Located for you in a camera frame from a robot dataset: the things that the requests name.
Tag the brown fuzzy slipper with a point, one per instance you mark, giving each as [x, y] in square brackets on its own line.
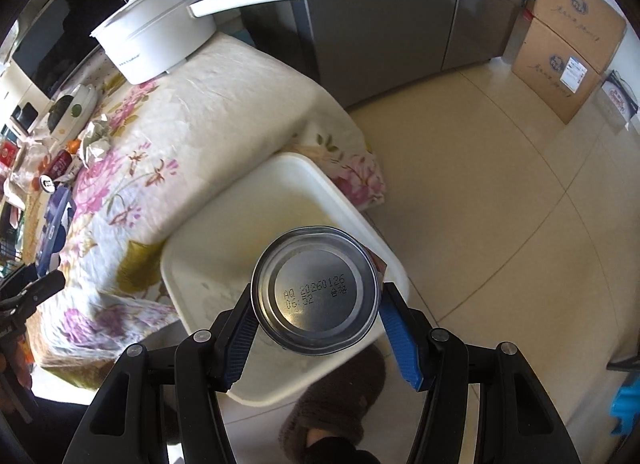
[340, 394]

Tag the black microwave oven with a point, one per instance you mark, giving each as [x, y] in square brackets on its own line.
[65, 39]

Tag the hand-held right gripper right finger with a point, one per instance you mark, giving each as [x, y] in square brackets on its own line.
[400, 339]

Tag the blue snack packet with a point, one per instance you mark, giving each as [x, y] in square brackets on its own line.
[60, 224]

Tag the silver drink can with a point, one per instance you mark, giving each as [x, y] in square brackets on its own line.
[315, 294]

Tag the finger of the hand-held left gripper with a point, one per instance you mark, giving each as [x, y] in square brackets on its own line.
[45, 286]
[20, 276]

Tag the grey refrigerator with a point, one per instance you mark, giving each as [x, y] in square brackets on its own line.
[380, 19]

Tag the white plastic bin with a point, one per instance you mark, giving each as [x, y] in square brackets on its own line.
[225, 254]

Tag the white tissue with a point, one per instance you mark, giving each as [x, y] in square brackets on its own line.
[95, 141]

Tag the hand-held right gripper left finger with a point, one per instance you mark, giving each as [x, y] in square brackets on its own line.
[240, 334]

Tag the cream air fryer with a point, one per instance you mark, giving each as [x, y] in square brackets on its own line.
[25, 94]

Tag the floral tablecloth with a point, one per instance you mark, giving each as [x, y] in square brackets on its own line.
[200, 109]

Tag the red snack packet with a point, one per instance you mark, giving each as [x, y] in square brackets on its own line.
[61, 164]

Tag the white electric pot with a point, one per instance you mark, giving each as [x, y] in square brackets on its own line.
[150, 39]

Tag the white printed bag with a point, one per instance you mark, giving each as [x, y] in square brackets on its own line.
[620, 99]

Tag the brown cardboard box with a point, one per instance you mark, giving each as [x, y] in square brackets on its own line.
[580, 9]
[550, 74]

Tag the dark green squash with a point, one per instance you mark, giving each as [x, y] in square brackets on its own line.
[64, 106]

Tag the stack of white bowls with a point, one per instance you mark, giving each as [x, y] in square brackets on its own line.
[82, 101]

